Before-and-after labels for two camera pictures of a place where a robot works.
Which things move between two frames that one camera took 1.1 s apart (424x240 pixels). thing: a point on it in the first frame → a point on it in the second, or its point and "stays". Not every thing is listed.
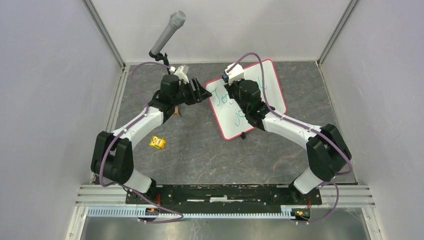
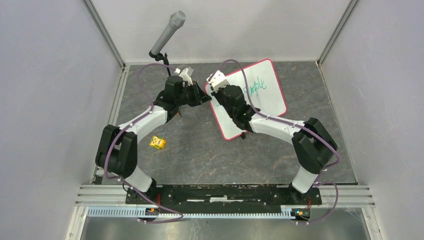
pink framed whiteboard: x=230 y=117 stays
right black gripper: x=229 y=87 → x=217 y=93
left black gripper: x=202 y=93 stays
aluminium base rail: x=350 y=196 stays
